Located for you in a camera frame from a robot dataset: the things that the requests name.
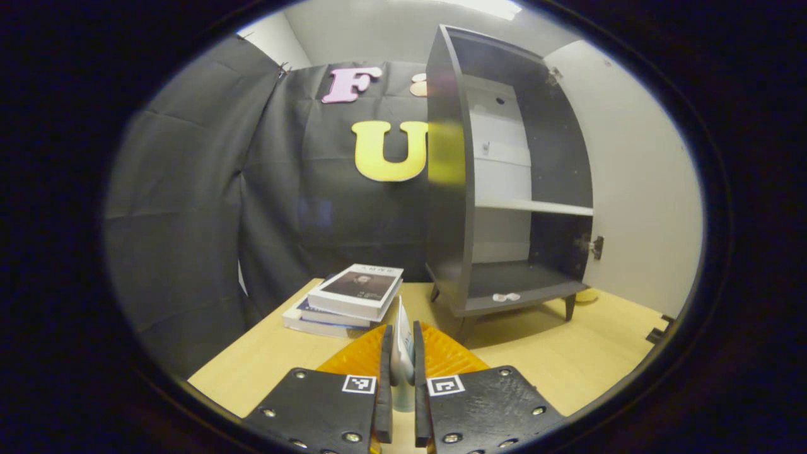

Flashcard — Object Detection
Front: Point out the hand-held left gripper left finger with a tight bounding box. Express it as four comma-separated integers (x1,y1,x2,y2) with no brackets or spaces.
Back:
241,323,395,454

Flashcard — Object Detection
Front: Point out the blue book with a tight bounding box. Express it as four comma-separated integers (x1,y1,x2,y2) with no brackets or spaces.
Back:
295,296,380,329

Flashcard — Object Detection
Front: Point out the bright ceiling light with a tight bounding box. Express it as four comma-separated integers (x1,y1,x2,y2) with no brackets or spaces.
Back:
435,0,524,21

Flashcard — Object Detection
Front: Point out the black backdrop cloth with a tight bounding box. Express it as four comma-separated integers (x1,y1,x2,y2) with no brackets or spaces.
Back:
104,35,442,379

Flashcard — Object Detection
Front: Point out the plain white book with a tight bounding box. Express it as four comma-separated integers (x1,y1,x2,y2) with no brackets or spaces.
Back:
281,306,374,340

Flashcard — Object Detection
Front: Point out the grey cabinet door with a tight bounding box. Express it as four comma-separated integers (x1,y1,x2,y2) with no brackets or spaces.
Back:
543,39,705,319

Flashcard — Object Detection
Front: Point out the dark grey cabinet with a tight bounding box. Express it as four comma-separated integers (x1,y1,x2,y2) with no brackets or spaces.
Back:
425,24,605,330

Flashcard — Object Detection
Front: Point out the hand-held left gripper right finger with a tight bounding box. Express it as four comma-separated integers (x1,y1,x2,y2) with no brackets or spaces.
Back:
412,320,566,454

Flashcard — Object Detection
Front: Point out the white plastic bottle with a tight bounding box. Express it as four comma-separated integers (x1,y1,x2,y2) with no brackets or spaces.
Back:
389,295,417,414

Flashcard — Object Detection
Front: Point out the white book with dark cover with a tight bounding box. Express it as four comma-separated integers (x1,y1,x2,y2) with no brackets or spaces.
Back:
307,263,405,322

